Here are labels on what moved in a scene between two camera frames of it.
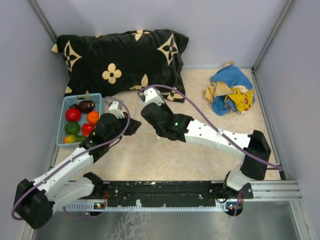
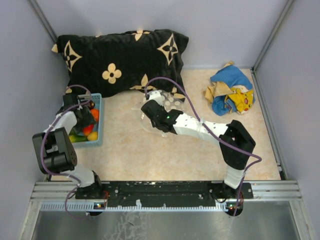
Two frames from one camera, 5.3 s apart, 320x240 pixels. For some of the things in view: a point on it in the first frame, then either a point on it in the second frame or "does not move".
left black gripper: [132, 127] -> [89, 119]
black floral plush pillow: [149, 60] does not move
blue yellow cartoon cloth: [230, 91] does not move
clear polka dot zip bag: [145, 130] -> [169, 101]
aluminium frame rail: [273, 191] does not move
